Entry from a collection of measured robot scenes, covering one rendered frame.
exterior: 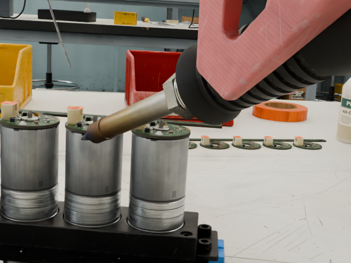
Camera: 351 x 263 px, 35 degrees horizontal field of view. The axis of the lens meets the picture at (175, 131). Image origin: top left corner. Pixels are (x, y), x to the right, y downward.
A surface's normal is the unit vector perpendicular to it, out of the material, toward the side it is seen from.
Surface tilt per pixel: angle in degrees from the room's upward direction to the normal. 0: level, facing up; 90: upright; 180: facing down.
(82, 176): 90
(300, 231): 0
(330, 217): 0
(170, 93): 90
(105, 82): 90
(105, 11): 90
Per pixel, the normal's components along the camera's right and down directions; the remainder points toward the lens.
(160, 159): 0.07, 0.23
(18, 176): -0.19, 0.21
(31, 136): 0.33, 0.23
